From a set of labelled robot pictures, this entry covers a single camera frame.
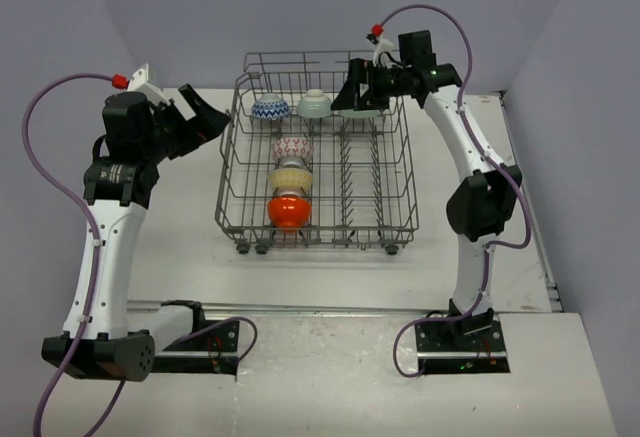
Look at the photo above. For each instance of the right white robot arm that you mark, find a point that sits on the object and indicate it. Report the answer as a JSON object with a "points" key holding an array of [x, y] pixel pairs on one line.
{"points": [[485, 198]]}

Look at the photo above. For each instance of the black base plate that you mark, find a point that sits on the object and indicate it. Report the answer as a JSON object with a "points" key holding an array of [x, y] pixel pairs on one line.
{"points": [[474, 345], [214, 353]]}

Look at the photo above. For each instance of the pale blue dotted bowl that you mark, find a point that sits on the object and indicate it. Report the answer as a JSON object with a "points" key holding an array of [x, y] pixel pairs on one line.
{"points": [[314, 104]]}

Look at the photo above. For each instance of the yellow dotted bowl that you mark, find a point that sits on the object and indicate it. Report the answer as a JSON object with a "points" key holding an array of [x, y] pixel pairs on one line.
{"points": [[290, 179]]}

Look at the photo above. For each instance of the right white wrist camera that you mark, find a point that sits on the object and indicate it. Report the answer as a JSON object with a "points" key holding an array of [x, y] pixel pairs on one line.
{"points": [[383, 48]]}

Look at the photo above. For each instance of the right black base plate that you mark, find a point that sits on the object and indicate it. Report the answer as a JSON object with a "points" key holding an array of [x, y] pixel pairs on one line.
{"points": [[474, 345]]}

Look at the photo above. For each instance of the orange bowl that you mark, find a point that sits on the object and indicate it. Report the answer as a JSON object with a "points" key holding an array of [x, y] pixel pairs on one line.
{"points": [[289, 213]]}

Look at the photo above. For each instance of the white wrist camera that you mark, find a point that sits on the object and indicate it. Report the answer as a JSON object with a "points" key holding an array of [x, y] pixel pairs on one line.
{"points": [[383, 48], [143, 81]]}

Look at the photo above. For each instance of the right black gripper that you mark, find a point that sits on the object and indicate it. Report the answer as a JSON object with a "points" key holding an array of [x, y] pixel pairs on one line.
{"points": [[350, 96]]}

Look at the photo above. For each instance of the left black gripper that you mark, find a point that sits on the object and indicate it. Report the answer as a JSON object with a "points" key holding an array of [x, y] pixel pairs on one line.
{"points": [[210, 120]]}

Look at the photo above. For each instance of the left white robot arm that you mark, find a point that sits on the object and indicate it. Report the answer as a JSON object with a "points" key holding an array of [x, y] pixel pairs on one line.
{"points": [[96, 341]]}

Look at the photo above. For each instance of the mint green flower bowl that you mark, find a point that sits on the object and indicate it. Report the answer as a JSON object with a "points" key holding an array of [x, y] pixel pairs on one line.
{"points": [[360, 114]]}

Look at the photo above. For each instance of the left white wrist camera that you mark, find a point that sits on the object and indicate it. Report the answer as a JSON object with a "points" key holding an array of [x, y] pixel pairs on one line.
{"points": [[143, 81]]}

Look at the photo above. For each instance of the blue zigzag patterned bowl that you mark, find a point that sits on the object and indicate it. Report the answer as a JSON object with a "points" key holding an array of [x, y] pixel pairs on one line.
{"points": [[270, 107]]}

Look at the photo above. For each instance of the grey wire dish rack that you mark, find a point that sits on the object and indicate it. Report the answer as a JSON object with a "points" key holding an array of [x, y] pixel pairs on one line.
{"points": [[363, 193]]}

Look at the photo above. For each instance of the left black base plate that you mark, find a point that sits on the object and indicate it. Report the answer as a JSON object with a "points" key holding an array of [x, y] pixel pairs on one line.
{"points": [[214, 353]]}

